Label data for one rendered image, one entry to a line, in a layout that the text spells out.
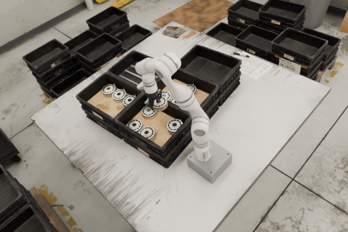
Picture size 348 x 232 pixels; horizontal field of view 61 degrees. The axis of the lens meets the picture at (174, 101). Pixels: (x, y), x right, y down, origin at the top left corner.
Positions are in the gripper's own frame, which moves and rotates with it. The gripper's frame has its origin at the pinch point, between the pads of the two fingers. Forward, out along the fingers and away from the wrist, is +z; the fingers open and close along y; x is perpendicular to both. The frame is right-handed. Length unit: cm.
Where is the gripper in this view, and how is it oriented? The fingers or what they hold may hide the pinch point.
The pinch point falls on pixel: (155, 105)
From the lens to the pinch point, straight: 180.2
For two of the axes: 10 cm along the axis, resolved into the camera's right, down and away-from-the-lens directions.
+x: -7.5, -4.1, 5.2
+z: 1.3, 6.8, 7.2
